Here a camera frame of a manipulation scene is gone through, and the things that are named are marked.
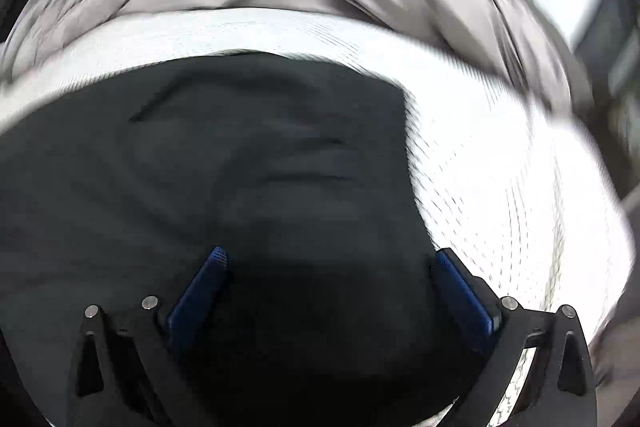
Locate black pants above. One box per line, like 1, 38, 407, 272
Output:
1, 54, 476, 426

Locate white honeycomb mattress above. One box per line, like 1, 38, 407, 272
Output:
1, 9, 634, 426

